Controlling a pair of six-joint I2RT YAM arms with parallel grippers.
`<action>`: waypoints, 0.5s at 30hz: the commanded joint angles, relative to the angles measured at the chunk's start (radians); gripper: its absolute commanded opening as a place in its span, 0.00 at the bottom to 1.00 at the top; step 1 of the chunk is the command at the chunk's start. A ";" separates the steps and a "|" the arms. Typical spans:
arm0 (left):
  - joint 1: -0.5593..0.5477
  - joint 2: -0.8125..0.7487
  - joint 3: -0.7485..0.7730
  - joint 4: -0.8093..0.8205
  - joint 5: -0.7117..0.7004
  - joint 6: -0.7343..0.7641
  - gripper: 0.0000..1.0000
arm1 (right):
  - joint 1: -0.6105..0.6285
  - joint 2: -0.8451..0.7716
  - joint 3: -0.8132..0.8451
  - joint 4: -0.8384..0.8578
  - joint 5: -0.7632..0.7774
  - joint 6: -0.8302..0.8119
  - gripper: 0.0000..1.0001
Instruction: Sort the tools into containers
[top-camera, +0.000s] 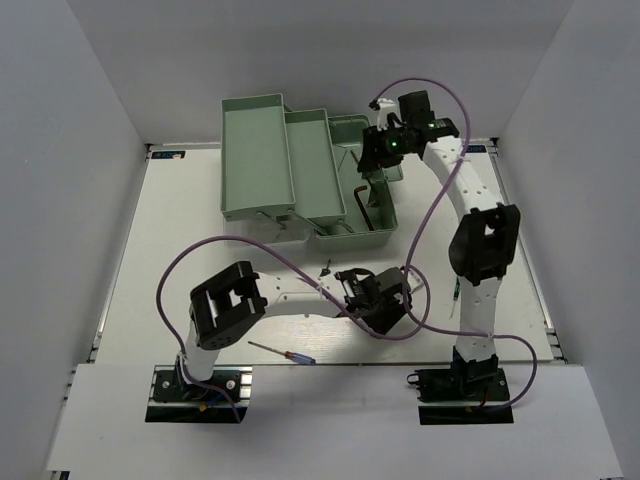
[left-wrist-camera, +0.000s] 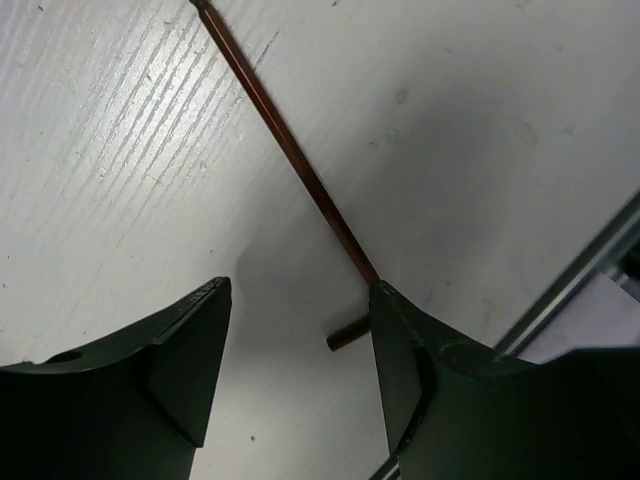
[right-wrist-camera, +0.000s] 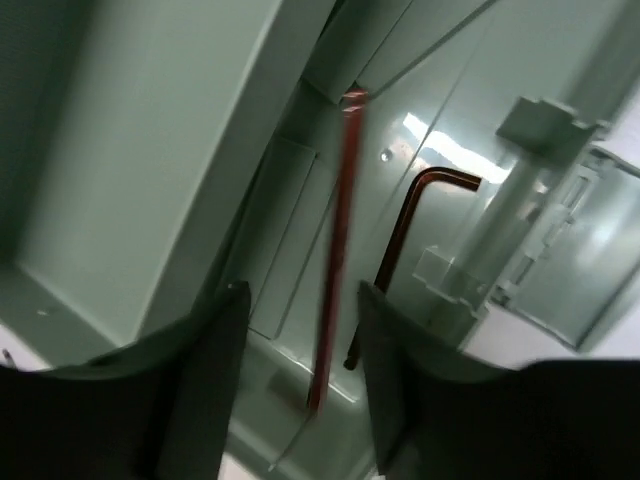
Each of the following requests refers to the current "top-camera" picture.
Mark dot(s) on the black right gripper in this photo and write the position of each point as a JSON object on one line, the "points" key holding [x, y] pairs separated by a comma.
{"points": [[370, 160]]}

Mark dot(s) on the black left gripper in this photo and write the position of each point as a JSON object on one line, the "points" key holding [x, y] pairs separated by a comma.
{"points": [[385, 322]]}

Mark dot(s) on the long brown hex key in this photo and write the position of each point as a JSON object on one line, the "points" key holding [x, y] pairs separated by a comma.
{"points": [[357, 191]]}

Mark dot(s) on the thin green precision screwdriver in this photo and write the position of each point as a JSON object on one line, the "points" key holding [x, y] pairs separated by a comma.
{"points": [[455, 297]]}

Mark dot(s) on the mint green plastic toolbox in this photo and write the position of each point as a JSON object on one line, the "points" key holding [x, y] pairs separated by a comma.
{"points": [[291, 170]]}

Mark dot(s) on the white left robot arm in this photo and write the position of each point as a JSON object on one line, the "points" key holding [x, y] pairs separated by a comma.
{"points": [[224, 308]]}

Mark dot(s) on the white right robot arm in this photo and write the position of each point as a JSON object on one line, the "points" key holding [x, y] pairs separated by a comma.
{"points": [[484, 243]]}

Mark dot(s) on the stubby green screwdriver near box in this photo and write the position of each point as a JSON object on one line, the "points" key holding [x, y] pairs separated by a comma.
{"points": [[326, 270]]}

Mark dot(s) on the blue red handled screwdriver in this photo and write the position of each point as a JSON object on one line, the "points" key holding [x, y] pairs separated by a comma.
{"points": [[295, 357]]}

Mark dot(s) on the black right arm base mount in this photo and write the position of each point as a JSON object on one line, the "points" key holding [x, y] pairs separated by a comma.
{"points": [[441, 402]]}

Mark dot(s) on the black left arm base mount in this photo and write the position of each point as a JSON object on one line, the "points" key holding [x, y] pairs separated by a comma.
{"points": [[173, 401]]}

